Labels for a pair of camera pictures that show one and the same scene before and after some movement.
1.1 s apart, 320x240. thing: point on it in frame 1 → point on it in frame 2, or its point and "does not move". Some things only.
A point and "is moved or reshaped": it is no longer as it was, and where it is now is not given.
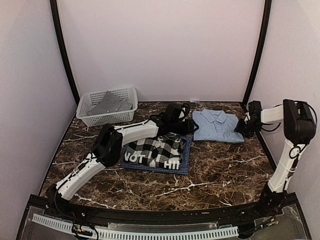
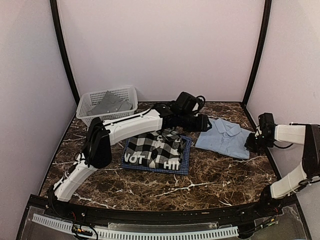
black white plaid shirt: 164,150 does not move
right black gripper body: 248,129 → 258,144
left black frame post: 54,6 does not move
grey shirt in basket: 110,104 does not move
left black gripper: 190,127 → 202,125
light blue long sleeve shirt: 216,125 is moved or reshaped
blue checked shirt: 184,168 does not move
